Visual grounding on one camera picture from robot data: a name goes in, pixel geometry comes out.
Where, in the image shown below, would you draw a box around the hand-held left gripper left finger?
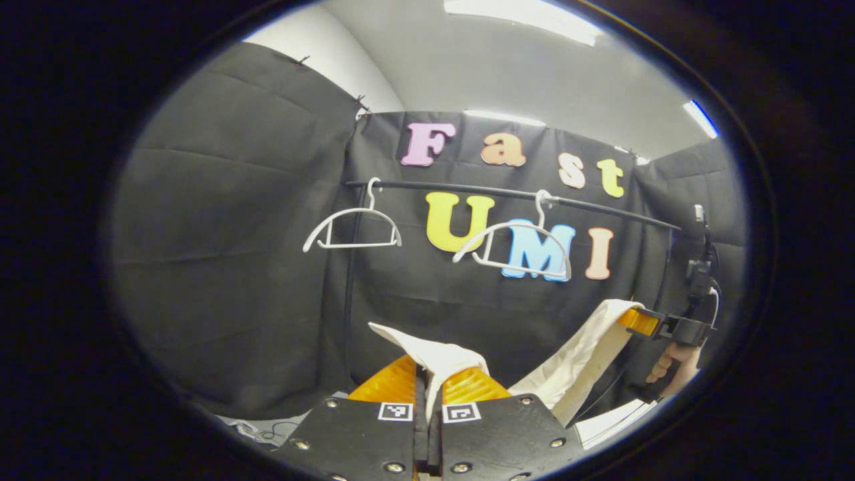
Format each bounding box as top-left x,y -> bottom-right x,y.
281,353 -> 430,481

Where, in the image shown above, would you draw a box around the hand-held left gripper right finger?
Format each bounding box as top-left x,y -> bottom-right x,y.
430,365 -> 588,481

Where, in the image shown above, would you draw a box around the cream button shirt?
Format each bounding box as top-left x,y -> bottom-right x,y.
368,299 -> 646,428

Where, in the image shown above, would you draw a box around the white clothes hanger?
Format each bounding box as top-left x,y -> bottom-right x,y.
452,189 -> 574,282
302,177 -> 403,254

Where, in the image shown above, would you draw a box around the white flat panel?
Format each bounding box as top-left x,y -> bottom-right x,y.
574,399 -> 659,450

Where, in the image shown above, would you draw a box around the ceiling light panel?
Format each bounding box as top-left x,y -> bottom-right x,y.
444,0 -> 603,47
682,100 -> 720,140

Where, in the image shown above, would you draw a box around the black backdrop cloth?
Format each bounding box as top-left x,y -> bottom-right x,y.
110,41 -> 749,422

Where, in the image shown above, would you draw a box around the tangled floor cables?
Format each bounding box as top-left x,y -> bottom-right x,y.
230,416 -> 303,444

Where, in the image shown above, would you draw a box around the black clothes rail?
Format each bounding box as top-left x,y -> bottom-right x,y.
342,178 -> 683,396

